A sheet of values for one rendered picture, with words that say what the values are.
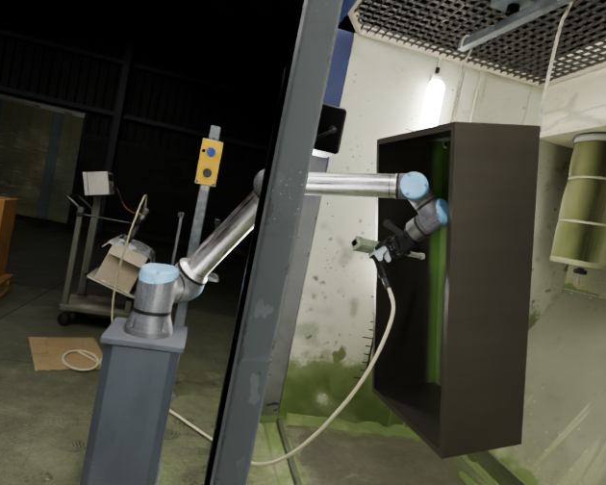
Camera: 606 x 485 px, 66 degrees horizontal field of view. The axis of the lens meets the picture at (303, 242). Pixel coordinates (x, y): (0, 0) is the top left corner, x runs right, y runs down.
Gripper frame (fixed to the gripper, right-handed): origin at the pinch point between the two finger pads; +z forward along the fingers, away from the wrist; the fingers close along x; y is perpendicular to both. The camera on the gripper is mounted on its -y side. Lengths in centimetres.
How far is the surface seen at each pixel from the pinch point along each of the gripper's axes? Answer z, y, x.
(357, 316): 67, -4, 60
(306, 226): 52, -52, 25
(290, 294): 79, -22, 23
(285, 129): -68, 32, -111
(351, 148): 14, -83, 39
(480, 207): -47.4, 8.7, 0.6
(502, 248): -43.1, 21.5, 12.5
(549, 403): 12, 72, 120
